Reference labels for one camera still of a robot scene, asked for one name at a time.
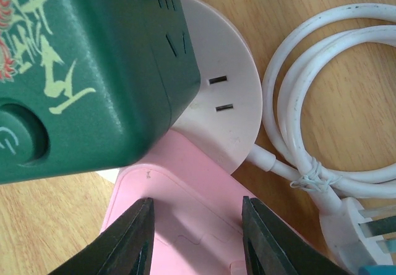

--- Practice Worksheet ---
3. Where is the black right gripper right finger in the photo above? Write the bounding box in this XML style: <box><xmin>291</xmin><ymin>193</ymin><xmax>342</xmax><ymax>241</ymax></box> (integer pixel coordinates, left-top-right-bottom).
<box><xmin>242</xmin><ymin>196</ymin><xmax>347</xmax><ymax>275</ymax></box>

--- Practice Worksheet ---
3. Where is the cyan blue plug adapter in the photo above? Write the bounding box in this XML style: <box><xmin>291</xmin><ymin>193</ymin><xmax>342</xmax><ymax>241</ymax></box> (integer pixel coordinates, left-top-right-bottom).
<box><xmin>358</xmin><ymin>265</ymin><xmax>396</xmax><ymax>275</ymax></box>

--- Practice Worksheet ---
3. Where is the white coiled power cable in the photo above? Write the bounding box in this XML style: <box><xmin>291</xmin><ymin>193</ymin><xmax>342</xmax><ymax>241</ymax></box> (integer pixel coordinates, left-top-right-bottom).
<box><xmin>252</xmin><ymin>2</ymin><xmax>396</xmax><ymax>192</ymax></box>

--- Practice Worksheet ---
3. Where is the pink round socket base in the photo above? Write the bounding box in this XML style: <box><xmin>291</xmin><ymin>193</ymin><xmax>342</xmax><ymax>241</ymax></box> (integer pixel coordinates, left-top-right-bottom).
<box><xmin>173</xmin><ymin>0</ymin><xmax>262</xmax><ymax>174</ymax></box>

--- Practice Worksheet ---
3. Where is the dark green cube socket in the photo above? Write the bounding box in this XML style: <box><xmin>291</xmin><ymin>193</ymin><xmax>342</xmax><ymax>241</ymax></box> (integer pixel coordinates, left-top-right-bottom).
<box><xmin>1</xmin><ymin>0</ymin><xmax>200</xmax><ymax>184</ymax></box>

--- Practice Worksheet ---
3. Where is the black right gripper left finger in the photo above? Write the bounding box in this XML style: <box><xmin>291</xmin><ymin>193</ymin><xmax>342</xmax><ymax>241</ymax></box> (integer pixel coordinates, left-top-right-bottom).
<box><xmin>53</xmin><ymin>198</ymin><xmax>155</xmax><ymax>274</ymax></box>

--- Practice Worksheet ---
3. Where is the white power plug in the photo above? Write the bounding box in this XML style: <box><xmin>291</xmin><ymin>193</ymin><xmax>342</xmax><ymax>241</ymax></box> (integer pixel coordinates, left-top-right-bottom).
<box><xmin>309</xmin><ymin>192</ymin><xmax>395</xmax><ymax>274</ymax></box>

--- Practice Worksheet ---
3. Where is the pink triangular power strip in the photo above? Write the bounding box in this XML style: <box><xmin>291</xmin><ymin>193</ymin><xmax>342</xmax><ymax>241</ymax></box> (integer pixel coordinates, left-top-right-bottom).
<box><xmin>100</xmin><ymin>131</ymin><xmax>313</xmax><ymax>275</ymax></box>

